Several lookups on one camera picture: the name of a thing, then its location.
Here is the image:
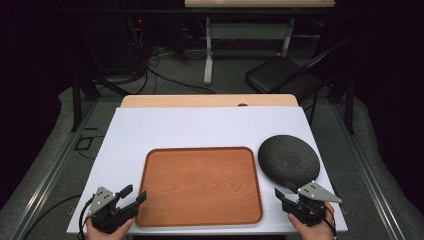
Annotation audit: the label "black metal stand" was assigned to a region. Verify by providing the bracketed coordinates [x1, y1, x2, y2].
[327, 73, 356, 136]
[70, 70, 132, 133]

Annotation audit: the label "black folding chair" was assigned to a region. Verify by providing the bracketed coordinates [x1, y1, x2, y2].
[244, 37, 355, 103]

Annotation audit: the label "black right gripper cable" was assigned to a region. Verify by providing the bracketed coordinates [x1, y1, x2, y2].
[309, 203, 338, 238]

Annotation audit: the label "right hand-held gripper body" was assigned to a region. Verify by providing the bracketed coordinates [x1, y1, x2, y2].
[282, 180, 343, 228]

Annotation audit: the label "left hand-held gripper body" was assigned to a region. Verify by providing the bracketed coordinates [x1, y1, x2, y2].
[86, 185, 139, 234]

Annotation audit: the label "aluminium floor rail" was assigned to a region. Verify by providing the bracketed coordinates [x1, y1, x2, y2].
[329, 99, 407, 240]
[9, 99, 98, 240]

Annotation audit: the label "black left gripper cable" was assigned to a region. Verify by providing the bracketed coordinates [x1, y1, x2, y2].
[77, 195, 95, 240]

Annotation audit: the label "person's right hand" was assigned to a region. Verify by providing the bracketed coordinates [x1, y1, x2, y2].
[287, 201, 336, 240]

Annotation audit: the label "brown wooden tray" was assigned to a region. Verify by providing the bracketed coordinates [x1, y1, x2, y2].
[134, 146, 264, 228]

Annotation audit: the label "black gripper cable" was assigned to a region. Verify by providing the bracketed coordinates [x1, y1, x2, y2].
[77, 195, 95, 240]
[309, 203, 338, 238]

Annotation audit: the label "white-legged wooden desk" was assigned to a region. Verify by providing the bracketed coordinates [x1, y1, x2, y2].
[183, 0, 337, 85]

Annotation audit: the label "person's left hand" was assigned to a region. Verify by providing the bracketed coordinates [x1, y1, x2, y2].
[85, 218, 135, 240]

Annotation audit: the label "dark grey round plate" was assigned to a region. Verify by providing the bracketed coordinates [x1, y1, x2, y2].
[257, 134, 321, 193]

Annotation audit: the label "black floor cables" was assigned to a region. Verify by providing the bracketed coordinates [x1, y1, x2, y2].
[128, 18, 217, 96]

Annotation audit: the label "black floor cable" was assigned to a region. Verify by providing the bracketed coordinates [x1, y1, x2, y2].
[22, 194, 83, 240]

